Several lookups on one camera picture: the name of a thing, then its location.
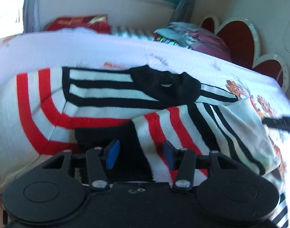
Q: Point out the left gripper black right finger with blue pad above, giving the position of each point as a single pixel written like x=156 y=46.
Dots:
x=186 y=161

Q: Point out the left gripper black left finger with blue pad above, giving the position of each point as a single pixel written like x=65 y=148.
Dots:
x=58 y=172

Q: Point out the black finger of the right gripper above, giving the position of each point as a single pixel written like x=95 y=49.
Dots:
x=280 y=124

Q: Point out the red white black striped sweater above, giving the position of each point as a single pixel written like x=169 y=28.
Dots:
x=66 y=108

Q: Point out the white floral bed sheet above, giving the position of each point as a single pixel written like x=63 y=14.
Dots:
x=83 y=49

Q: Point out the red heart-shaped headboard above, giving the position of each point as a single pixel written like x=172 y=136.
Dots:
x=243 y=41

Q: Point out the folded pink teal quilt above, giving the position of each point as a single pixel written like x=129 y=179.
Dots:
x=193 y=37

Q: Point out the grey striped pillow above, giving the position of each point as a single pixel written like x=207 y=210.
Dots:
x=133 y=33

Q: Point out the red gold pillow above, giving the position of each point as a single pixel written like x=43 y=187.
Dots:
x=98 y=23

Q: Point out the grey curtain right of window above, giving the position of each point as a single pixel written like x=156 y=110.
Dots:
x=183 y=11

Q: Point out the grey curtain of window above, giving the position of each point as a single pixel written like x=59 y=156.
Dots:
x=31 y=16
x=183 y=11

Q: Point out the grey curtain left of window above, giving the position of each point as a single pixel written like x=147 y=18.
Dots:
x=31 y=16

